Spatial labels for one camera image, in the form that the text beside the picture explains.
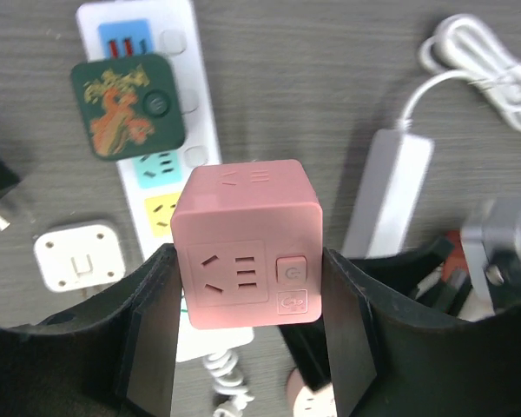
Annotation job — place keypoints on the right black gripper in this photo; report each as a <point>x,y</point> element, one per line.
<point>434,278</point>

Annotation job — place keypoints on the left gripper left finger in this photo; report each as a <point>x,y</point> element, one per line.
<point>111,355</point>

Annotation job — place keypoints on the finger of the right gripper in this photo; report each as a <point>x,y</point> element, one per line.
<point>306,343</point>

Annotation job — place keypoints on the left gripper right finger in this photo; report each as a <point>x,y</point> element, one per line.
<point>392,356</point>

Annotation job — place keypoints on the round pink power socket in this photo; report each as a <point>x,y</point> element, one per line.
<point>304,402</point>

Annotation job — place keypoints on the short white power strip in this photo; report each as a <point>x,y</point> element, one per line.
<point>389,190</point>

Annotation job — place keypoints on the white plug adapter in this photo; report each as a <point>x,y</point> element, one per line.
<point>79,255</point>

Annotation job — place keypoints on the pink plug adapter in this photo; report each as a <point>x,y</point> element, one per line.
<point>249,243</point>

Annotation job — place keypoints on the green patterned plug adapter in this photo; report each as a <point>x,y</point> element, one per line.
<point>129,106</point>

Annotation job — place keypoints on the long white power strip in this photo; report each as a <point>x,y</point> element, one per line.
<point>153,183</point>

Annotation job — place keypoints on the red cube plug adapter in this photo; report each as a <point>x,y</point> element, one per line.
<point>455,272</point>

